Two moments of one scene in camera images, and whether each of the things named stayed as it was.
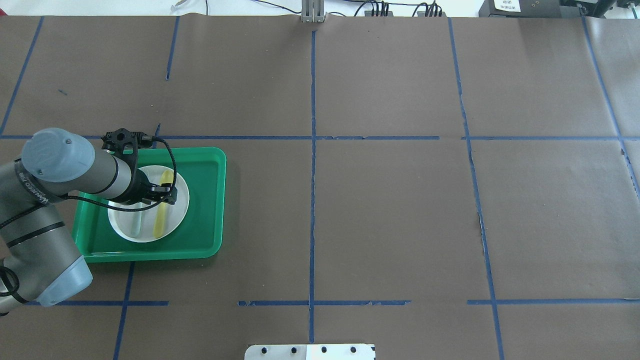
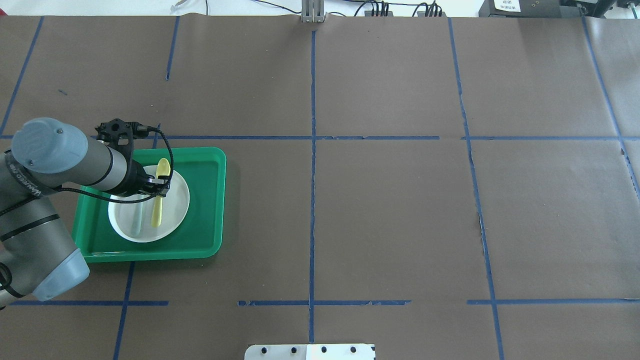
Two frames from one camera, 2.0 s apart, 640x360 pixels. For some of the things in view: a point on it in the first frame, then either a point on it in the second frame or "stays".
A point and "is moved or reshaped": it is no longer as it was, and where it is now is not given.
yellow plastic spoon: (167, 177) is moved or reshaped
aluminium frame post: (313, 11) stays
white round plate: (138, 225) stays
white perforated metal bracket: (310, 352) stays
